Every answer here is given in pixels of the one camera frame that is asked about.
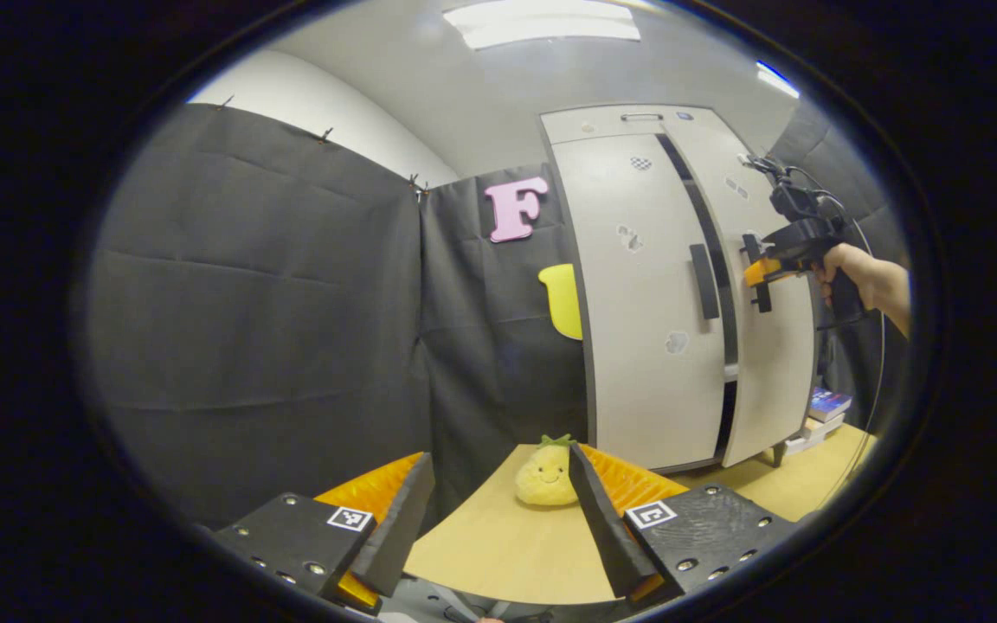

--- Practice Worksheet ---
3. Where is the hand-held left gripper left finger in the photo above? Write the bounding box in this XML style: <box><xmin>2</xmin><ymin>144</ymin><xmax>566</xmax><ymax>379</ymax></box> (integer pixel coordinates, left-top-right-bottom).
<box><xmin>211</xmin><ymin>450</ymin><xmax>436</xmax><ymax>617</ymax></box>

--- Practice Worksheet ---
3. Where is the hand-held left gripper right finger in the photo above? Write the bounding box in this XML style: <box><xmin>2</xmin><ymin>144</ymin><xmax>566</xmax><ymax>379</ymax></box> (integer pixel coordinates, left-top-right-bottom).
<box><xmin>566</xmin><ymin>441</ymin><xmax>800</xmax><ymax>608</ymax></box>

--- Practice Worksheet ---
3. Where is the black door handle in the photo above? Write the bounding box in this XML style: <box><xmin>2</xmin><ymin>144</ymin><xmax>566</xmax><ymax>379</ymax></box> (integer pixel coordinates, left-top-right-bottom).
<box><xmin>742</xmin><ymin>233</ymin><xmax>773</xmax><ymax>314</ymax></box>
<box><xmin>690</xmin><ymin>243</ymin><xmax>721</xmax><ymax>321</ymax></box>

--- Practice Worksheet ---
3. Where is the grey cabinet door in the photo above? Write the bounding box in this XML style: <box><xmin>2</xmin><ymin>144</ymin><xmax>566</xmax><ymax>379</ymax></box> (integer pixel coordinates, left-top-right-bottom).
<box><xmin>663</xmin><ymin>117</ymin><xmax>818</xmax><ymax>468</ymax></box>
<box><xmin>550</xmin><ymin>134</ymin><xmax>726</xmax><ymax>472</ymax></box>

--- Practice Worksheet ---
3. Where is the grey double-door shoe cabinet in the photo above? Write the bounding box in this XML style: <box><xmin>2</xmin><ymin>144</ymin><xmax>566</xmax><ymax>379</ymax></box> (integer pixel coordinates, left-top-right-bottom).
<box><xmin>538</xmin><ymin>104</ymin><xmax>820</xmax><ymax>475</ymax></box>

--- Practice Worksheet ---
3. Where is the yellow pineapple plush toy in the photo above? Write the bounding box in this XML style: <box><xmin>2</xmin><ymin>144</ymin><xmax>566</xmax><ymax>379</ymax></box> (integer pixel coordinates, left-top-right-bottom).
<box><xmin>514</xmin><ymin>434</ymin><xmax>582</xmax><ymax>507</ymax></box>

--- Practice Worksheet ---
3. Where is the blue book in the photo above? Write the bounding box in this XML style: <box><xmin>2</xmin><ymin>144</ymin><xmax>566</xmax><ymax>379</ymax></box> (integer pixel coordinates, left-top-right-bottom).
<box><xmin>808</xmin><ymin>389</ymin><xmax>854</xmax><ymax>423</ymax></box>

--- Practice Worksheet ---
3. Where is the small ceiling light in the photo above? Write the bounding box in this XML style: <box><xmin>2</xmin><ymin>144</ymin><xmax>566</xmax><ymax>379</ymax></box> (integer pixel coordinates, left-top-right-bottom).
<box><xmin>756</xmin><ymin>61</ymin><xmax>801</xmax><ymax>99</ymax></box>

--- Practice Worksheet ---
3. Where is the black backdrop cloth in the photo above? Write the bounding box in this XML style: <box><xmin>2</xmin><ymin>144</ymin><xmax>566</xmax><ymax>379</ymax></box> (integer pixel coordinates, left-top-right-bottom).
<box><xmin>83</xmin><ymin>100</ymin><xmax>910</xmax><ymax>529</ymax></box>

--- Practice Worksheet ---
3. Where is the large ceiling light panel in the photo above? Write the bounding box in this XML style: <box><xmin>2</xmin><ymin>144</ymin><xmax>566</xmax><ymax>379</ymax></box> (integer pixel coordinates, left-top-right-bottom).
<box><xmin>442</xmin><ymin>0</ymin><xmax>642</xmax><ymax>50</ymax></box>

